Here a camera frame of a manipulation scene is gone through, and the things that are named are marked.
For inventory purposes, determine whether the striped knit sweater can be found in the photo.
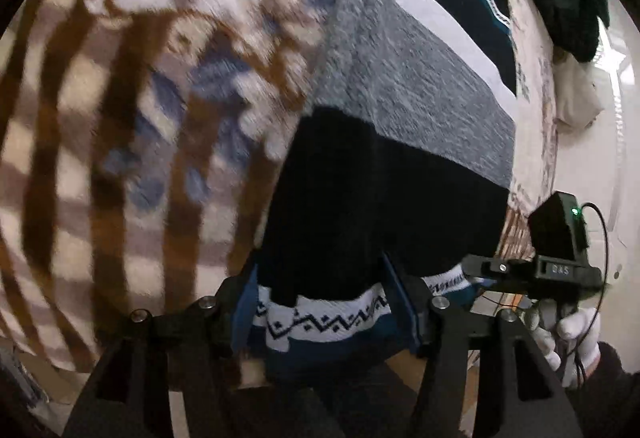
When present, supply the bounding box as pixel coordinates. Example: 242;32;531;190
242;0;518;383

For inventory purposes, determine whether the white gloved right hand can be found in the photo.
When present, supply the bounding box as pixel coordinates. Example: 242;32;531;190
523;299;601;389

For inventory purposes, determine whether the white headboard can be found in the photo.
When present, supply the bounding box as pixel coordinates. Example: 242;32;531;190
554;0;639;372

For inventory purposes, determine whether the white cloth bundle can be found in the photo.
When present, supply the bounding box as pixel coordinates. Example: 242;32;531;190
553;52;604;133

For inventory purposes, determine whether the floral bed blanket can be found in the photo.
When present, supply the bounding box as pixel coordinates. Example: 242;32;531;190
0;0;559;392

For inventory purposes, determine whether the black cable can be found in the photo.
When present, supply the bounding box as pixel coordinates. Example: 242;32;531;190
569;201;612;384

